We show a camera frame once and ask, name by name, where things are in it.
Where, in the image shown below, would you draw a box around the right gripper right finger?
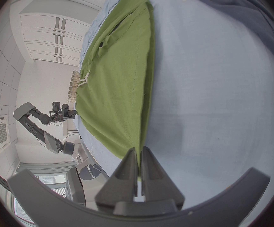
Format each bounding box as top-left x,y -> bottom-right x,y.
140,146 -> 185,209

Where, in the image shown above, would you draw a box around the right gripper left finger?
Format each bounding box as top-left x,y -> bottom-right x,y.
95,148 -> 137,209

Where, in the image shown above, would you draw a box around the green shorts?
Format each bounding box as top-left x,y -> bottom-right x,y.
75,0 -> 155,182

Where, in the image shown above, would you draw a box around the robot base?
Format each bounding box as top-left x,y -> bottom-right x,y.
65,143 -> 110,204

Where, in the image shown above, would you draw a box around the round woven basket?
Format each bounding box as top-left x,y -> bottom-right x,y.
67,70 -> 81,103

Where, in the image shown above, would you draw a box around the bed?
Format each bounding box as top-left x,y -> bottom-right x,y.
79,0 -> 274,209

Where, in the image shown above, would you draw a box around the ceiling air conditioner vent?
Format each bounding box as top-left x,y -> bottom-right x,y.
0,116 -> 11,151

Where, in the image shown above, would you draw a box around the white wardrobe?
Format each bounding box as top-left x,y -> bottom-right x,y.
9,0 -> 103,63

